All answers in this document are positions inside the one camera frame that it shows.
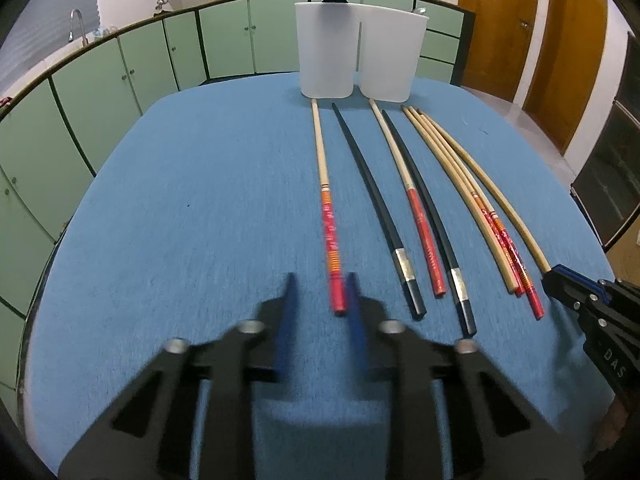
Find black chopstick with silver band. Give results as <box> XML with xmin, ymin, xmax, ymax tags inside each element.
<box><xmin>381</xmin><ymin>109</ymin><xmax>477</xmax><ymax>337</ymax></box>
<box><xmin>331</xmin><ymin>102</ymin><xmax>426</xmax><ymax>320</ymax></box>

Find wooden door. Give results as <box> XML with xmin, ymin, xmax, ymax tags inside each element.
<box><xmin>522</xmin><ymin>0</ymin><xmax>622</xmax><ymax>157</ymax></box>
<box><xmin>457</xmin><ymin>0</ymin><xmax>553</xmax><ymax>103</ymax></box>

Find black glass cabinet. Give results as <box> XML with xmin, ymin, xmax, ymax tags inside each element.
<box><xmin>570</xmin><ymin>100</ymin><xmax>640</xmax><ymax>254</ymax></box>

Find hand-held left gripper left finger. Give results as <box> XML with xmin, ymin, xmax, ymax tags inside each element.
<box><xmin>59</xmin><ymin>272</ymin><xmax>301</xmax><ymax>480</ymax></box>

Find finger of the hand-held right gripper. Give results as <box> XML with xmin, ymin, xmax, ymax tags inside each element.
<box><xmin>550</xmin><ymin>263</ymin><xmax>619</xmax><ymax>302</ymax></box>
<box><xmin>541</xmin><ymin>272</ymin><xmax>602</xmax><ymax>317</ymax></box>

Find steel kitchen faucet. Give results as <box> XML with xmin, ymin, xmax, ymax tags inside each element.
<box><xmin>67</xmin><ymin>8</ymin><xmax>90</xmax><ymax>46</ymax></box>

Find white plastic utensil holder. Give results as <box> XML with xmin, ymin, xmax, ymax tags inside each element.
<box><xmin>294</xmin><ymin>2</ymin><xmax>362</xmax><ymax>99</ymax></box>
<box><xmin>357</xmin><ymin>4</ymin><xmax>430</xmax><ymax>102</ymax></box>

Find window blinds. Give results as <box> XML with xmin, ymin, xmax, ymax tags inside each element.
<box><xmin>0</xmin><ymin>0</ymin><xmax>101</xmax><ymax>97</ymax></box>

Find thin red-printed bamboo chopstick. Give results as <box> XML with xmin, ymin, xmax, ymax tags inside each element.
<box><xmin>409</xmin><ymin>107</ymin><xmax>525</xmax><ymax>297</ymax></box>
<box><xmin>417</xmin><ymin>109</ymin><xmax>545</xmax><ymax>320</ymax></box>

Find green base cabinets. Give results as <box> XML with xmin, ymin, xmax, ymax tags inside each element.
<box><xmin>0</xmin><ymin>0</ymin><xmax>466</xmax><ymax>411</ymax></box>

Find red-handled bamboo chopstick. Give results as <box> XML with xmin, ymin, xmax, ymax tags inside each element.
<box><xmin>369</xmin><ymin>99</ymin><xmax>447</xmax><ymax>298</ymax></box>
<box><xmin>310</xmin><ymin>99</ymin><xmax>348</xmax><ymax>317</ymax></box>

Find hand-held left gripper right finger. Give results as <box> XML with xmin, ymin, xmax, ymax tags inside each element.
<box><xmin>345</xmin><ymin>272</ymin><xmax>583</xmax><ymax>480</ymax></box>

